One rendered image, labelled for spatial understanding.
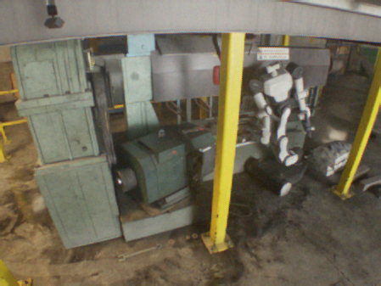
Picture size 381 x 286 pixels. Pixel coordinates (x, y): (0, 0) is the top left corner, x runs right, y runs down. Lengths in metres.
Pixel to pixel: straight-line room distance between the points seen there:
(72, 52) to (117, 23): 0.55
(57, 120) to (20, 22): 0.74
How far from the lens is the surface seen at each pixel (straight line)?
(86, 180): 1.89
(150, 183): 1.78
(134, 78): 2.19
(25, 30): 1.23
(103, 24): 1.19
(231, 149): 1.56
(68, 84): 1.67
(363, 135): 2.80
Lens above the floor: 1.73
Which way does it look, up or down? 28 degrees down
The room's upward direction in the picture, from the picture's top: straight up
